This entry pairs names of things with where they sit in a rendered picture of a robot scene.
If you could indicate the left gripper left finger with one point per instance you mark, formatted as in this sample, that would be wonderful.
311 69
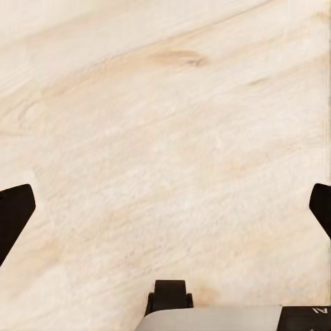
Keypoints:
17 205

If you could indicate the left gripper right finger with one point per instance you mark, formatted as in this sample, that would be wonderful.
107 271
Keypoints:
320 205

